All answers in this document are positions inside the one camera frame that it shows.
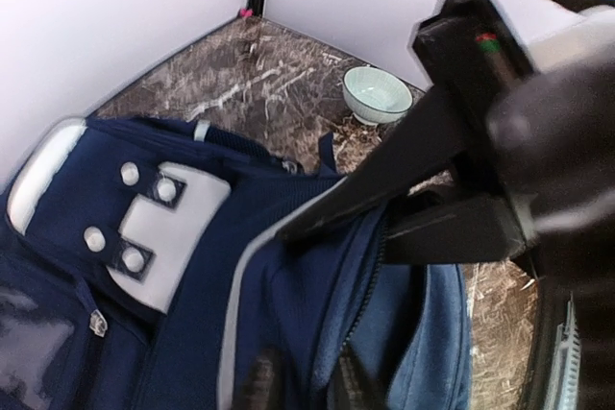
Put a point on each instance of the far green ceramic bowl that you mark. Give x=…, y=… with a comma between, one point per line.
x=374, y=96

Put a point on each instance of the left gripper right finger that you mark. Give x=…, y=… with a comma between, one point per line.
x=352, y=387

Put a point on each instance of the navy blue student backpack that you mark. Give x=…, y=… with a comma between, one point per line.
x=140, y=269

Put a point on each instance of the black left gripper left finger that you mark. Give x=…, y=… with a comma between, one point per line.
x=263, y=387

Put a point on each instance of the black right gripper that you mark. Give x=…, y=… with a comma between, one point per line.
x=467, y=50

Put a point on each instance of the white slotted cable duct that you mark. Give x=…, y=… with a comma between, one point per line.
x=563, y=380

